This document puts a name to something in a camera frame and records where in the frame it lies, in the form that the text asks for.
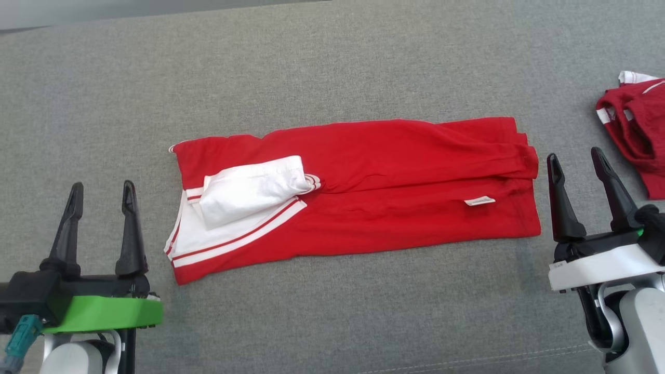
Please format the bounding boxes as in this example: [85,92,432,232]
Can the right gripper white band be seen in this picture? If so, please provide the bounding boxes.
[547,147,665,292]

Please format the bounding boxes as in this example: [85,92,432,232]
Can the red Bulls 23 shorts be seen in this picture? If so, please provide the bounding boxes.
[596,70,665,201]

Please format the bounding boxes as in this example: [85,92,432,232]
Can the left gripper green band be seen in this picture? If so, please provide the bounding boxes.
[40,181,163,333]

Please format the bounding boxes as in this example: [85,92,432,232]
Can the grey fabric sofa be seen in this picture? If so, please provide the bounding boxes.
[0,0,665,374]

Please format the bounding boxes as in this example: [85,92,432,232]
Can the red white striped jersey shirt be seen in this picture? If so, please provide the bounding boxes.
[164,117,542,286]

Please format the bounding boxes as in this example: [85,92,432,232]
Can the left teal plug black cable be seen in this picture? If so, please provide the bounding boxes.
[0,314,42,374]

